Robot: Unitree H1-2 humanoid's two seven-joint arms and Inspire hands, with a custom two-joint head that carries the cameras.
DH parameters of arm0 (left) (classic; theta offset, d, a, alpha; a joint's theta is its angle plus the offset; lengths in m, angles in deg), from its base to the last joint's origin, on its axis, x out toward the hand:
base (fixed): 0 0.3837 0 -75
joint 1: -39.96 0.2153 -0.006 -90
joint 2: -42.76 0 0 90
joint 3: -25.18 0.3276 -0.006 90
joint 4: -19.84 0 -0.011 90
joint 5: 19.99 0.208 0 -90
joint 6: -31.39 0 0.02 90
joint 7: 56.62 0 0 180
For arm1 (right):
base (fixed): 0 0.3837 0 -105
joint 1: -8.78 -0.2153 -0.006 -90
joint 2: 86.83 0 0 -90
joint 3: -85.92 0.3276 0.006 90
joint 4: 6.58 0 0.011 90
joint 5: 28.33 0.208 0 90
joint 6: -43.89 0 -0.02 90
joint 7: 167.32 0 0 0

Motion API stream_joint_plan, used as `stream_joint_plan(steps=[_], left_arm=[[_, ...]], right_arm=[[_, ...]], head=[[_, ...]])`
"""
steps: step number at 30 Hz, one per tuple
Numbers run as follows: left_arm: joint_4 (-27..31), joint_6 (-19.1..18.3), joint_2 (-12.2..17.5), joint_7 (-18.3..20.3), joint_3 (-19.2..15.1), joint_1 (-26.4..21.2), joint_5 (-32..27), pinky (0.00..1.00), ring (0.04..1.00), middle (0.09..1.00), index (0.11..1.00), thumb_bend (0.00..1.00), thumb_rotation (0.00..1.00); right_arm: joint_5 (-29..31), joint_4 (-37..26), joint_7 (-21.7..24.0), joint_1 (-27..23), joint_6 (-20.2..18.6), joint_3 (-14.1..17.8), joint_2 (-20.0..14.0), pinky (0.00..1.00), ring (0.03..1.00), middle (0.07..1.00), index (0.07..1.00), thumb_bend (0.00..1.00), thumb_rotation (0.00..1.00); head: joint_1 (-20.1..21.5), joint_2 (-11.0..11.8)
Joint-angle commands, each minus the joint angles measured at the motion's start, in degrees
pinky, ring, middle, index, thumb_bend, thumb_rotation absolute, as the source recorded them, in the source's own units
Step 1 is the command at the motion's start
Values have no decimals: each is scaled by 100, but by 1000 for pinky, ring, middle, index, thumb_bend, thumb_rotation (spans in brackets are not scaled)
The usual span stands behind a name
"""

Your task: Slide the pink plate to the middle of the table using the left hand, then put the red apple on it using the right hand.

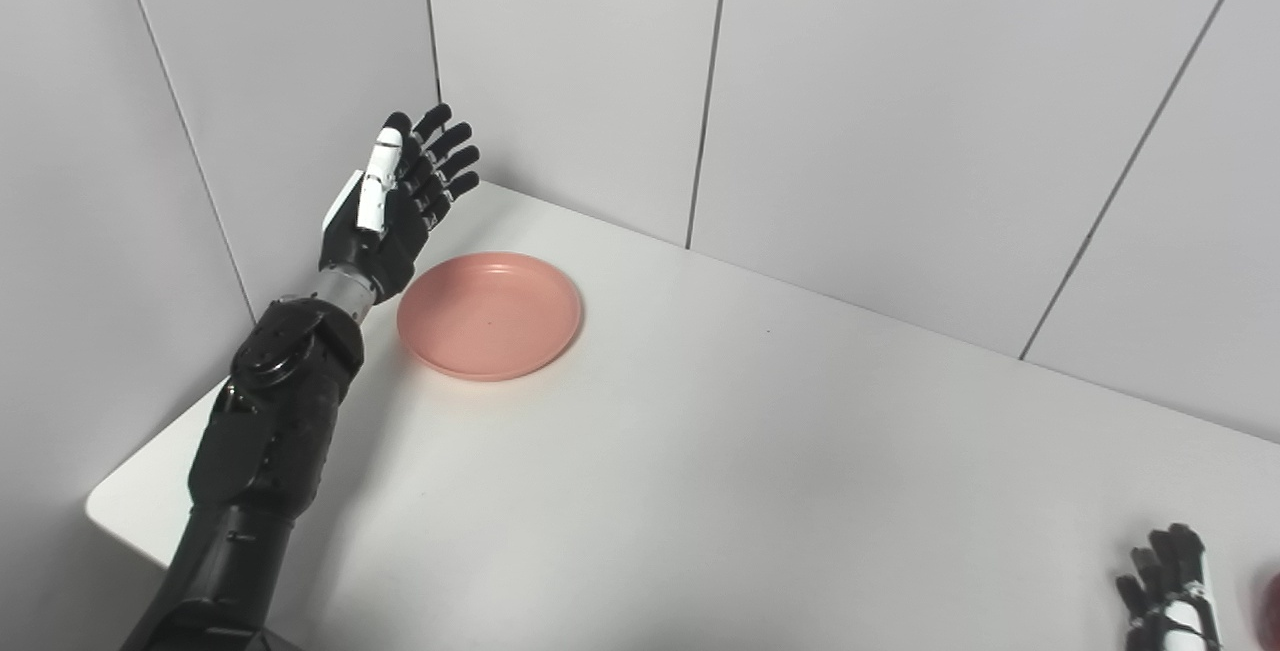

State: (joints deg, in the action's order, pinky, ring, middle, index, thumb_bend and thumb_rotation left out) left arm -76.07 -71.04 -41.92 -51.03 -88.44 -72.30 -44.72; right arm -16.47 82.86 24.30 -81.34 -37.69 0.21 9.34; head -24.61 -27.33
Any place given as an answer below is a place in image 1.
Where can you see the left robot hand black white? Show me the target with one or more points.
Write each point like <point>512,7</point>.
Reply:
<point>385,216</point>

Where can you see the pink plate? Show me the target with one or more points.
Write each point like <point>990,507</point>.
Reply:
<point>490,315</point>

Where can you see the red apple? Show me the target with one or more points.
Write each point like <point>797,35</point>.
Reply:
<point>1272,611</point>

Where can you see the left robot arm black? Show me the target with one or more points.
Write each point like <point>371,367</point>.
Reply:
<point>260,461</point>

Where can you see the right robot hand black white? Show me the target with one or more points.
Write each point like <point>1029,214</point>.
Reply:
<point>1170,596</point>

